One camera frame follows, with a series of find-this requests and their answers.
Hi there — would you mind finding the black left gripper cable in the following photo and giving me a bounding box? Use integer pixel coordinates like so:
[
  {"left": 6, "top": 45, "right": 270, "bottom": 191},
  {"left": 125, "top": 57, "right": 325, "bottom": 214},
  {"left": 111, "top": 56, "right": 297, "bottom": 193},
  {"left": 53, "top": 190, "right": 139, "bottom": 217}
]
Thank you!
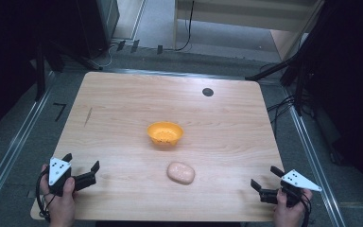
[{"left": 35, "top": 168, "right": 58, "bottom": 223}]

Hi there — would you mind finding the bundle of black floor cables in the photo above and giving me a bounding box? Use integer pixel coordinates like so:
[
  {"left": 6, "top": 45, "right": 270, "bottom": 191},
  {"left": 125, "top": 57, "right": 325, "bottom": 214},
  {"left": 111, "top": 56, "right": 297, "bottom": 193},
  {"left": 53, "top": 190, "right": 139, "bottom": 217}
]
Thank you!
[{"left": 265, "top": 94, "right": 299, "bottom": 135}]

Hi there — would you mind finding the metal floor rail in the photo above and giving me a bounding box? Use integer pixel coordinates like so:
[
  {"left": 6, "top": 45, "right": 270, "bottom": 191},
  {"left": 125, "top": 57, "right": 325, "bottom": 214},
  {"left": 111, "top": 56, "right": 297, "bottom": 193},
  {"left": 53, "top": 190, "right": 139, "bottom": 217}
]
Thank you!
[
  {"left": 0, "top": 71, "right": 56, "bottom": 218},
  {"left": 282, "top": 86, "right": 348, "bottom": 227},
  {"left": 105, "top": 67, "right": 250, "bottom": 80}
]

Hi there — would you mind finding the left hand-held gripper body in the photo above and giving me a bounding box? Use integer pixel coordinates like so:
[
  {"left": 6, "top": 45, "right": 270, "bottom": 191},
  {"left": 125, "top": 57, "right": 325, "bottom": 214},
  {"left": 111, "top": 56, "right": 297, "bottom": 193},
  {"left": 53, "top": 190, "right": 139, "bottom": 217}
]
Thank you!
[{"left": 47, "top": 156, "right": 97, "bottom": 195}]

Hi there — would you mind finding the orange plastic bowl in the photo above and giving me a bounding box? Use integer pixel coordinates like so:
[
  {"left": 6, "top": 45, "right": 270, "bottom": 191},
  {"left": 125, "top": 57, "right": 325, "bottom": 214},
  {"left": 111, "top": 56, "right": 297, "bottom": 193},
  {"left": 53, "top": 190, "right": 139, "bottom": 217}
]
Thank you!
[{"left": 147, "top": 121, "right": 184, "bottom": 147}]

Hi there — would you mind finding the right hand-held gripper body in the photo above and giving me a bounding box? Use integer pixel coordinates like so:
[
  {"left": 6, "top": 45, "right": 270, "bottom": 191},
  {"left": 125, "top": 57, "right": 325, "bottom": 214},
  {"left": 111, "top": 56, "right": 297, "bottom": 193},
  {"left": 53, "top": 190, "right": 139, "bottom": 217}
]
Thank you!
[{"left": 259, "top": 169, "right": 323, "bottom": 208}]

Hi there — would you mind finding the white floor cable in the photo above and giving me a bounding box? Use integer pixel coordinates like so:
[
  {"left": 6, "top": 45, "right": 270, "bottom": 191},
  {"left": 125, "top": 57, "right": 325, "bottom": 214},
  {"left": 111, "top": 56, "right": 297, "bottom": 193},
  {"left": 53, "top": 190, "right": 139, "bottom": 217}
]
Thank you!
[{"left": 98, "top": 43, "right": 118, "bottom": 69}]

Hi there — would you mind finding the black hanging cable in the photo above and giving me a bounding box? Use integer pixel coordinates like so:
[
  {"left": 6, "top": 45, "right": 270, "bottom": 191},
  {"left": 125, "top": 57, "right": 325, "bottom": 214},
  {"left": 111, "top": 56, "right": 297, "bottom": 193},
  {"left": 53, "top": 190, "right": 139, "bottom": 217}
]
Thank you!
[{"left": 173, "top": 0, "right": 196, "bottom": 52}]

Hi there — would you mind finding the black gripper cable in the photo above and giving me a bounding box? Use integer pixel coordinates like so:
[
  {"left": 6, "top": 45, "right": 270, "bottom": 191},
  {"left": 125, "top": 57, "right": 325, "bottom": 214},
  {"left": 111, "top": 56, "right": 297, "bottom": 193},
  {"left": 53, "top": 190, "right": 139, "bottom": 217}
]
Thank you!
[
  {"left": 35, "top": 168, "right": 58, "bottom": 223},
  {"left": 291, "top": 188, "right": 313, "bottom": 227}
]

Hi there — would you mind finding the pale pink potato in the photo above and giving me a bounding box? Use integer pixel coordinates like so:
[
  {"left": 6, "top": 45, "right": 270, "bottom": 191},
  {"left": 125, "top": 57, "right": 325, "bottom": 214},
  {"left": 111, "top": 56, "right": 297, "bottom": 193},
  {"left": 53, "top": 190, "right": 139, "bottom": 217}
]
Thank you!
[{"left": 165, "top": 161, "right": 197, "bottom": 186}]

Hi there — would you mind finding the person's left hand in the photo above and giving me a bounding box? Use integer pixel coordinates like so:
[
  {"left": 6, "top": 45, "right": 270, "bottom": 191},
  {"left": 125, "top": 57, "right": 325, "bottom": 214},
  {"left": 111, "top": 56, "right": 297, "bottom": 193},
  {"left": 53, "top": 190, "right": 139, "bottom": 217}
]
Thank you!
[{"left": 40, "top": 164, "right": 77, "bottom": 227}]

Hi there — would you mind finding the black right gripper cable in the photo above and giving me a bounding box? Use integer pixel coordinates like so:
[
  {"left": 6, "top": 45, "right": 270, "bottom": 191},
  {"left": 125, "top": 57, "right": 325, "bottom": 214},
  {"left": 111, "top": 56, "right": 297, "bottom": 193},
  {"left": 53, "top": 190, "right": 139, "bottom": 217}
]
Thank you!
[{"left": 291, "top": 188, "right": 313, "bottom": 227}]

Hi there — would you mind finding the black angled metal stand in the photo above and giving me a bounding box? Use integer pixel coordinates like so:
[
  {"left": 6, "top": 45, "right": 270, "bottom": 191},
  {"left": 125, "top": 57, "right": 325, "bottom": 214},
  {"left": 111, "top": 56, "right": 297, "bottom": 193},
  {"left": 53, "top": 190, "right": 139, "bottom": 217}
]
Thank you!
[{"left": 245, "top": 18, "right": 329, "bottom": 117}]

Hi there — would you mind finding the person's right hand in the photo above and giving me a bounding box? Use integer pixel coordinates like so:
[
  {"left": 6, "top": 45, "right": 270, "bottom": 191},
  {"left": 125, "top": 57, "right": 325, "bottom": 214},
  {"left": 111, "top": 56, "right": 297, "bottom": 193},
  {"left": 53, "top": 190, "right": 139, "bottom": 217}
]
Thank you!
[{"left": 272, "top": 188, "right": 314, "bottom": 227}]

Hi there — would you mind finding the dark cabinet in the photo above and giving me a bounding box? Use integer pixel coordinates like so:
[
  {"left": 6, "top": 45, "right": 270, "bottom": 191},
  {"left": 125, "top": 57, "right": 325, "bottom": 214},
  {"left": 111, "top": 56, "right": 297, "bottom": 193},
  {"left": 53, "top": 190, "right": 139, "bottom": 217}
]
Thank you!
[{"left": 74, "top": 0, "right": 121, "bottom": 61}]

